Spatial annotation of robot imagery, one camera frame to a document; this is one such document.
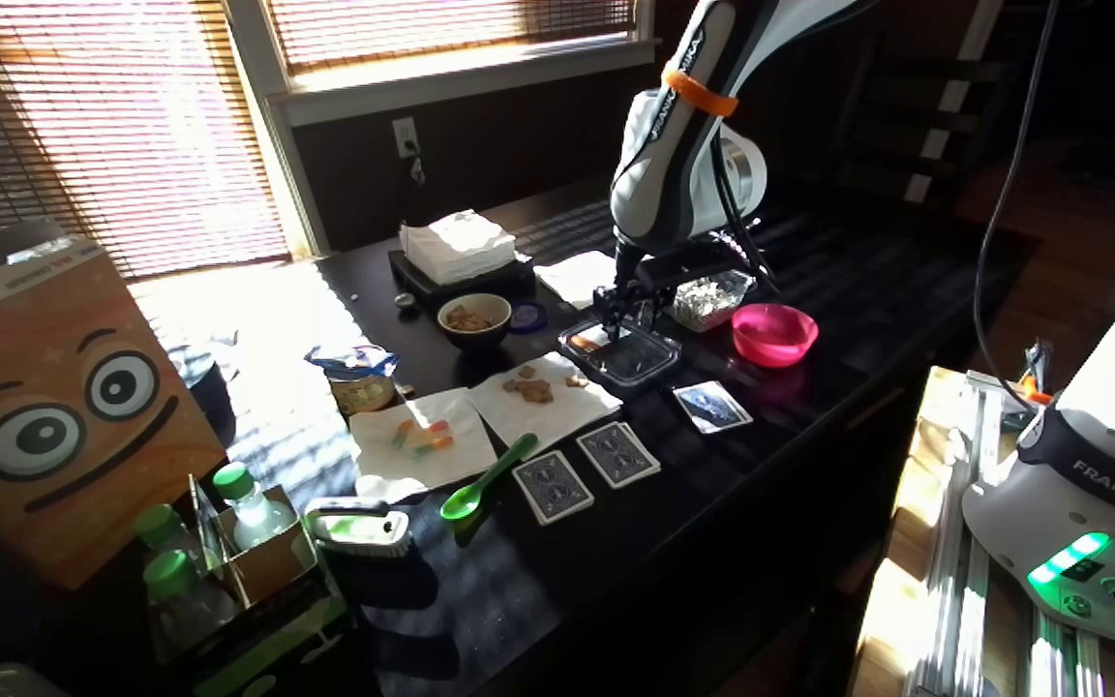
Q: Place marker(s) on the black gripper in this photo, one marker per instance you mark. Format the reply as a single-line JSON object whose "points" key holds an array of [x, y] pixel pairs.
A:
{"points": [[646, 280]]}

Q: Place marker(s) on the clear plastic lid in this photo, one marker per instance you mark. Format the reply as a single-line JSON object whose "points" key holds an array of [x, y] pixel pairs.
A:
{"points": [[625, 366]]}

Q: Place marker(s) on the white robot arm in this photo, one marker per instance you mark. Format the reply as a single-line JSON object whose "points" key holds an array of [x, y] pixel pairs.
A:
{"points": [[685, 173]]}

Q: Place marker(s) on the clear container with seeds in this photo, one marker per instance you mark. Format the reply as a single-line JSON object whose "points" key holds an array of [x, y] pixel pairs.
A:
{"points": [[712, 298]]}

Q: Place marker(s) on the white paper napkin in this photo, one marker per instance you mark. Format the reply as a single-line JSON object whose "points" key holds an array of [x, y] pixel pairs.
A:
{"points": [[580, 275]]}

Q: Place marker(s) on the napkin with food right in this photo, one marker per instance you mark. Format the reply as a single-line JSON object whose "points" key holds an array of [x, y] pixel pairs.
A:
{"points": [[545, 397]]}

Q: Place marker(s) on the napkin with food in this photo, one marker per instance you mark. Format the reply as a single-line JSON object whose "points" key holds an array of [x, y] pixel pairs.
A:
{"points": [[420, 446], [545, 397]]}

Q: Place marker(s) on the blue white card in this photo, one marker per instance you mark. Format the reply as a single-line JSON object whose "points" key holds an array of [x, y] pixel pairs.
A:
{"points": [[712, 409]]}

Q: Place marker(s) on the dark bowl with food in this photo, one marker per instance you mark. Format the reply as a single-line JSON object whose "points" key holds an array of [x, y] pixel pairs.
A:
{"points": [[476, 323]]}

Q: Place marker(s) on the pink plastic bowl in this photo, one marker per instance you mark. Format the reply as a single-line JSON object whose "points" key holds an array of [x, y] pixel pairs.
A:
{"points": [[774, 334]]}

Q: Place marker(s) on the white napkin stack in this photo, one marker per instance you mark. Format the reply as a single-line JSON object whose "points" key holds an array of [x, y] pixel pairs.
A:
{"points": [[458, 244]]}

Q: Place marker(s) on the playing card left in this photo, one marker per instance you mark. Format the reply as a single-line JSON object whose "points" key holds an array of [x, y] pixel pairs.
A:
{"points": [[550, 490]]}

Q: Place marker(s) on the green plastic spoon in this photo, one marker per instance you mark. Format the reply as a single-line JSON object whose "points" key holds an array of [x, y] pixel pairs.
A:
{"points": [[472, 498]]}

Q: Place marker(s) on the napkin with food left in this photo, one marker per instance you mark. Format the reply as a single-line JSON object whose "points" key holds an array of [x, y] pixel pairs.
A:
{"points": [[420, 446]]}

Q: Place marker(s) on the small snack cup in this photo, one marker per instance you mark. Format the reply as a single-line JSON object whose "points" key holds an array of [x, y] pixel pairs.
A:
{"points": [[358, 377]]}

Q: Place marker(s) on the green cap bottle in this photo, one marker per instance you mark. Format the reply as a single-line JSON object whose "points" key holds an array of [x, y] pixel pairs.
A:
{"points": [[252, 511]]}

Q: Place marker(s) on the orange smiley face box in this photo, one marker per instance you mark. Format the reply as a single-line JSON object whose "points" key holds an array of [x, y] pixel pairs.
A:
{"points": [[94, 419]]}

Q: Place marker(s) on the wall power outlet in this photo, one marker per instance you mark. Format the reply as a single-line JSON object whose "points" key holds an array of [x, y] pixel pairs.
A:
{"points": [[410, 141]]}

